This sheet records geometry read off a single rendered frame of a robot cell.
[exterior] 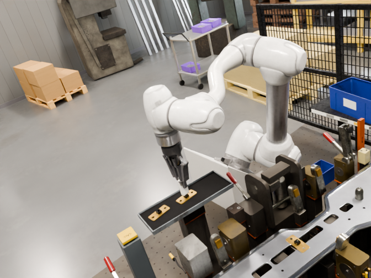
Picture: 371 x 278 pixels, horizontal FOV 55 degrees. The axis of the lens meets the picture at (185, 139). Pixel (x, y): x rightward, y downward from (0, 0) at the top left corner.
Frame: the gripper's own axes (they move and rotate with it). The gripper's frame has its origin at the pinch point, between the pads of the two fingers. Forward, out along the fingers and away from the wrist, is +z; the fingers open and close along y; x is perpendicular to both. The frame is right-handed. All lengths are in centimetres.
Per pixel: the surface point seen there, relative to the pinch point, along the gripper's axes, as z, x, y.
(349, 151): 13, -66, -31
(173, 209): 5.3, 7.7, -1.2
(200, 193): 5.3, -4.7, -3.0
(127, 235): 5.2, 26.6, 2.5
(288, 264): 21.3, -6.9, -40.4
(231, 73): 93, -281, 255
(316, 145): 51, -115, 17
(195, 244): 10.3, 11.9, -16.8
